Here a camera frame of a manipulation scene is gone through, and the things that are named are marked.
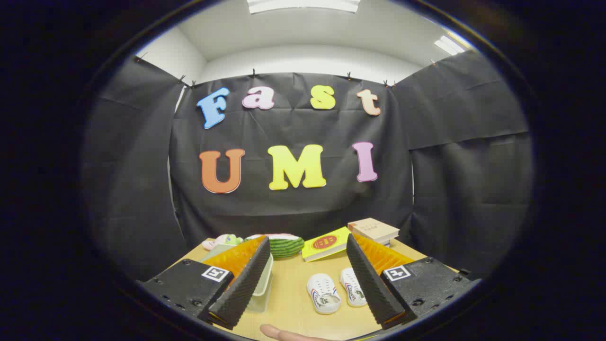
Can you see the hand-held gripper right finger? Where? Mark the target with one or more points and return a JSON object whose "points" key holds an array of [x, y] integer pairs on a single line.
{"points": [[369, 284]]}

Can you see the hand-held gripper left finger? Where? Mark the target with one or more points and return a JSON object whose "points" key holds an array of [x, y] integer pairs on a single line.
{"points": [[246, 284]]}

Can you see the green fabric storage box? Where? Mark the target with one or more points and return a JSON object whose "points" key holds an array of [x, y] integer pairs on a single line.
{"points": [[262, 291]]}

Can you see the white canvas shoe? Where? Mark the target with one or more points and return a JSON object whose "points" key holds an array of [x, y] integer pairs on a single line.
{"points": [[323, 293], [351, 286]]}

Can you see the grey book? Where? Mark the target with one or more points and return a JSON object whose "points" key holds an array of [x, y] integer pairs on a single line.
{"points": [[386, 243]]}

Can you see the green and pink plush toy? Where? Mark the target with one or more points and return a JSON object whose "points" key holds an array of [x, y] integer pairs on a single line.
{"points": [[222, 241]]}

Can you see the watermelon slice plush toy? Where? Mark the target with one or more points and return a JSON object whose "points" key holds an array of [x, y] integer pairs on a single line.
{"points": [[284, 245]]}

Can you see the beige book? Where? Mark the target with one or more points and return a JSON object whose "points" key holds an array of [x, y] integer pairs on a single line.
{"points": [[374, 228]]}

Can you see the yellow book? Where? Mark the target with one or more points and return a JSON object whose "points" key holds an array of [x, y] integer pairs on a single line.
{"points": [[326, 244]]}

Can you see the ceiling light panel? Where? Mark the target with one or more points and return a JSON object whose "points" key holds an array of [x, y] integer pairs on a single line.
{"points": [[303, 4], [450, 44]]}

